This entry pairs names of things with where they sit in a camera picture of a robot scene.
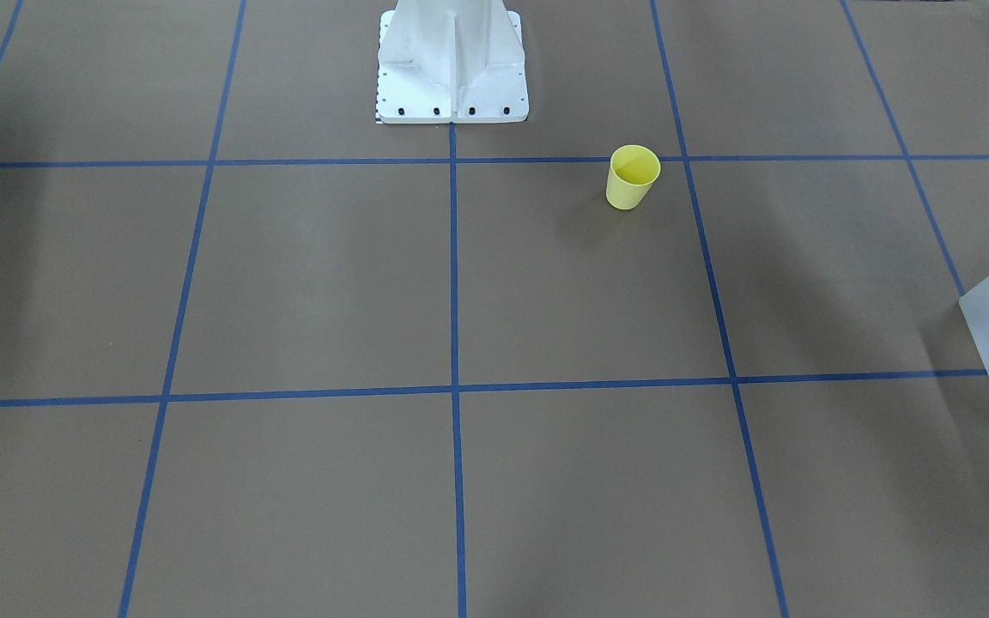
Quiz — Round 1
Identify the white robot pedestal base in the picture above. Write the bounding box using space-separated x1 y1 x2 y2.
374 1 530 124

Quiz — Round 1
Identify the yellow plastic cup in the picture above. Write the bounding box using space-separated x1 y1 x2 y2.
605 144 662 210

